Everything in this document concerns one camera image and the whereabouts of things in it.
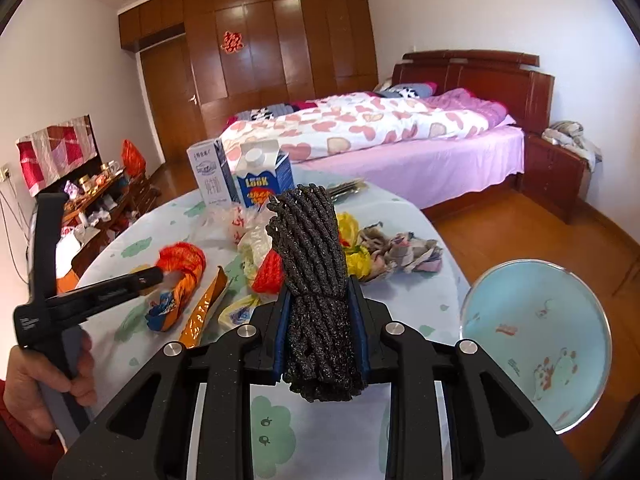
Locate assorted sideboard clutter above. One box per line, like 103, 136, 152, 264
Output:
62, 160, 136, 226

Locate orange plastic bag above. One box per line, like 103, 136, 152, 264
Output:
121, 139, 147, 178

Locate red mesh bag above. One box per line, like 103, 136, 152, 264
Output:
251, 250, 286, 295

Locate person's left forearm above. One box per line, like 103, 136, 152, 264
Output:
0, 380, 66, 480

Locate black rope bundle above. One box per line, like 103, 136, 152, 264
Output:
265, 185, 368, 403

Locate cloth covered television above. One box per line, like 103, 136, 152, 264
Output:
15, 114, 103, 198

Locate paper wad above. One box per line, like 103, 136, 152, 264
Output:
362, 225, 445, 275

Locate blue orange snack packet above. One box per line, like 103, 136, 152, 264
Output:
145, 282, 193, 333

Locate blue white gable carton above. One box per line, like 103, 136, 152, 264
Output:
235, 140, 293, 208

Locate yellow plastic bag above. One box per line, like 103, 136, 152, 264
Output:
336, 212, 373, 281

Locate cow print folded cloth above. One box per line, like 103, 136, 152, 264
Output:
235, 102, 321, 123

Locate bed with purple sheet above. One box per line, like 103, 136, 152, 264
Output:
220, 90, 526, 211

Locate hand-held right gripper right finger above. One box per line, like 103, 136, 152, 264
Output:
349, 276, 583, 480

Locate brown wooden wardrobe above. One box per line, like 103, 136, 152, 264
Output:
118, 0, 381, 161

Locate pale plastic bag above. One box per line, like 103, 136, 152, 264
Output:
237, 225, 275, 283

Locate long orange snack wrapper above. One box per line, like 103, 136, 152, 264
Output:
177, 266, 231, 350

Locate tall white milk carton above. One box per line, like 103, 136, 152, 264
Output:
186, 138, 238, 208

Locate person's left hand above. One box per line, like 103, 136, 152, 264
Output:
2, 332, 98, 439

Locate pile of grey clothes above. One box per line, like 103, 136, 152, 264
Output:
542, 120, 603, 171

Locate light blue trash bin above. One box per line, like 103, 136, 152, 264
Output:
459, 259, 613, 435

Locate cow print pillow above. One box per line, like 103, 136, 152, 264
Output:
372, 81, 438, 100

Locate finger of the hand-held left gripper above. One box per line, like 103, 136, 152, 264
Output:
82, 266, 166, 319

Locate red wooden headboard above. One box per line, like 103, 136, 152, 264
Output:
390, 50, 556, 136

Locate heart print duvet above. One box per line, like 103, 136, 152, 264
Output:
220, 92, 493, 163

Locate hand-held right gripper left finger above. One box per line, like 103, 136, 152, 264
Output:
52, 287, 293, 480

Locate dark wooden sideboard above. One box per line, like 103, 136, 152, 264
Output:
55, 170, 161, 281

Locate pink quilt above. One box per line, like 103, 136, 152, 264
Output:
425, 87, 516, 128

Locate brown wooden door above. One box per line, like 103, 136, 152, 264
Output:
140, 35, 203, 163

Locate dark foil packets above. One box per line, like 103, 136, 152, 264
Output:
327, 178, 371, 206

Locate yellow white packet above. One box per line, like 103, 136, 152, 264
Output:
217, 294, 263, 331

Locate red wooden nightstand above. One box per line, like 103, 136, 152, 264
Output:
520, 130, 588, 226

